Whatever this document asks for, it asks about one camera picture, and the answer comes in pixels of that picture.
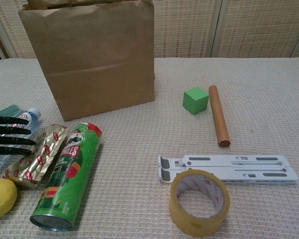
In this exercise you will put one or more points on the green Pringles can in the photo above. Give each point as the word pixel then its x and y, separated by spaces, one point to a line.
pixel 67 174

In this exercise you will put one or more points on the yellow lemon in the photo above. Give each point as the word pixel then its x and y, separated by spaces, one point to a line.
pixel 1 198

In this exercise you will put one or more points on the yellowish packing tape roll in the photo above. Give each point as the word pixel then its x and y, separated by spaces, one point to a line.
pixel 179 216

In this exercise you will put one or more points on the white folding laptop stand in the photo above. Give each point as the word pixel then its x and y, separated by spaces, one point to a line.
pixel 251 169

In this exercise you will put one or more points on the woven bamboo folding screen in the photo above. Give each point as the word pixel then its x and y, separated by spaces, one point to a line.
pixel 251 30

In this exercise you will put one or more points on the clear plastic water bottle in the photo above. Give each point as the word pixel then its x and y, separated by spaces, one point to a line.
pixel 33 115

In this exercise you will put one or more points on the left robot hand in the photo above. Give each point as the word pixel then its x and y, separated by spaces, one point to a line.
pixel 5 140

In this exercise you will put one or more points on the beige woven tablecloth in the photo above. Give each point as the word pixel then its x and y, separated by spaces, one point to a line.
pixel 129 161

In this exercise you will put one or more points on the green plastic brush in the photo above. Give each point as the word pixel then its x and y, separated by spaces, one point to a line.
pixel 10 110

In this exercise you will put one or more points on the brown wooden rod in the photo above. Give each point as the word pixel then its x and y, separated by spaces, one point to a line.
pixel 218 117

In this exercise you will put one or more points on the gold foil snack pack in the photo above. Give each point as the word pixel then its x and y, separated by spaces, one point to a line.
pixel 42 159

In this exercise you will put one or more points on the green cube block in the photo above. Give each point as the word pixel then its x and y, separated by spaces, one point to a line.
pixel 195 102

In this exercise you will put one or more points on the brown paper bag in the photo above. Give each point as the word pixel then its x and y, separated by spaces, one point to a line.
pixel 94 69

